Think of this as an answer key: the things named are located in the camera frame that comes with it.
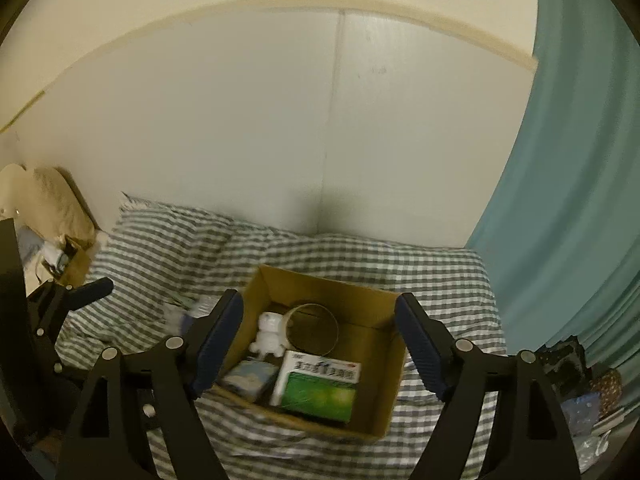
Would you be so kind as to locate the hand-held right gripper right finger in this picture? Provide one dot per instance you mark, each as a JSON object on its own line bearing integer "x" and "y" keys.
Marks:
{"x": 421, "y": 352}

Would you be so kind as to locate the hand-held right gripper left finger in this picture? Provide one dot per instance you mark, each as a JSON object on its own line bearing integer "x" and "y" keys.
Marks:
{"x": 219, "y": 347}

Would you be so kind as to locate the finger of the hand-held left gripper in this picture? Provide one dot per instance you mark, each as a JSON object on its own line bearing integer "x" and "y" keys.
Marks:
{"x": 90, "y": 292}

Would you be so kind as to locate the small open cardboard box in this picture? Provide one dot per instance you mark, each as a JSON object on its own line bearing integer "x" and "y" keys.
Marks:
{"x": 75, "y": 265}

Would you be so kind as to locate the small light blue box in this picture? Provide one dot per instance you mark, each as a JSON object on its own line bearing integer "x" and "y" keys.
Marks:
{"x": 250, "y": 377}

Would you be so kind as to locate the clear plastic packet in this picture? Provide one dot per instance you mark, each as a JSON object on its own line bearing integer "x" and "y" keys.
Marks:
{"x": 192, "y": 310}

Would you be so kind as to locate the white bear figurine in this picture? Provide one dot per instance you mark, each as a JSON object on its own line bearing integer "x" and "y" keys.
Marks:
{"x": 270, "y": 337}

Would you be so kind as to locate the brown cardboard box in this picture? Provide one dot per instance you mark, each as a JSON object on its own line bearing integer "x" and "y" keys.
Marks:
{"x": 370, "y": 325}

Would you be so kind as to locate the beige padded headboard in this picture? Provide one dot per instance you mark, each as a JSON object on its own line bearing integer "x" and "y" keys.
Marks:
{"x": 55, "y": 200}

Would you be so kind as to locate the green and white medicine box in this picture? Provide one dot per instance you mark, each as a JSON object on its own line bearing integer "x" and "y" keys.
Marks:
{"x": 320, "y": 385}

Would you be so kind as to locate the grey checked bed sheet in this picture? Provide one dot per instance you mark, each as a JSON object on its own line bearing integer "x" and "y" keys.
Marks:
{"x": 325, "y": 260}

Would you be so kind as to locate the blue patterned packet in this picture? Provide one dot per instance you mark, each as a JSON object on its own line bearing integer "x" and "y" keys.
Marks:
{"x": 582, "y": 412}

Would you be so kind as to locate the brown patterned pouch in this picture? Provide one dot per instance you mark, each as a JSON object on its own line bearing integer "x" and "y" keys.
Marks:
{"x": 607, "y": 390}

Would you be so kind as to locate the clear plastic wrap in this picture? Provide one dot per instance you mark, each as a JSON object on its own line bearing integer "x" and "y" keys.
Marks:
{"x": 592, "y": 450}

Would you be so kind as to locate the teal curtain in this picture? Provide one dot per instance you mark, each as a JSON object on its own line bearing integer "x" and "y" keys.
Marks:
{"x": 575, "y": 185}

